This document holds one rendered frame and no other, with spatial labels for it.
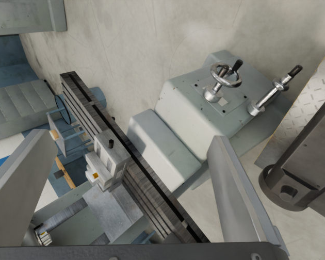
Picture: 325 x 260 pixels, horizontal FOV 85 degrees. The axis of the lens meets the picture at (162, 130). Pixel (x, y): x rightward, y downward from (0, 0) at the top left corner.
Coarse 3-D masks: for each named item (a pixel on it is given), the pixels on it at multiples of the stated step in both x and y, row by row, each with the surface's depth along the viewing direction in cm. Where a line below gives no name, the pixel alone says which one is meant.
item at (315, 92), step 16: (320, 64) 59; (320, 80) 61; (304, 96) 66; (320, 96) 62; (288, 112) 72; (304, 112) 68; (288, 128) 74; (272, 144) 82; (288, 144) 77; (256, 160) 91; (272, 160) 85
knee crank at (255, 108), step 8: (296, 72) 56; (272, 80) 60; (280, 80) 58; (288, 80) 57; (272, 88) 61; (280, 88) 58; (288, 88) 58; (264, 96) 64; (272, 96) 62; (248, 104) 69; (256, 104) 67; (264, 104) 66; (248, 112) 70; (256, 112) 67
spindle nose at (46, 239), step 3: (45, 231) 62; (39, 234) 62; (45, 234) 61; (48, 234) 64; (39, 237) 61; (42, 237) 61; (45, 237) 61; (48, 237) 61; (51, 237) 65; (42, 240) 60; (45, 240) 61; (48, 240) 61; (51, 240) 62; (42, 243) 60; (45, 243) 61; (48, 243) 62
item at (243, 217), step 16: (224, 144) 10; (208, 160) 12; (224, 160) 9; (224, 176) 9; (240, 176) 8; (224, 192) 9; (240, 192) 8; (224, 208) 9; (240, 208) 8; (256, 208) 7; (224, 224) 9; (240, 224) 8; (256, 224) 7; (224, 240) 9; (240, 240) 8; (256, 240) 6; (272, 240) 6; (288, 256) 7
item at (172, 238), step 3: (171, 234) 68; (174, 234) 69; (168, 237) 67; (171, 237) 68; (174, 237) 68; (177, 237) 68; (165, 240) 67; (168, 240) 67; (171, 240) 67; (174, 240) 67; (177, 240) 67; (180, 240) 68
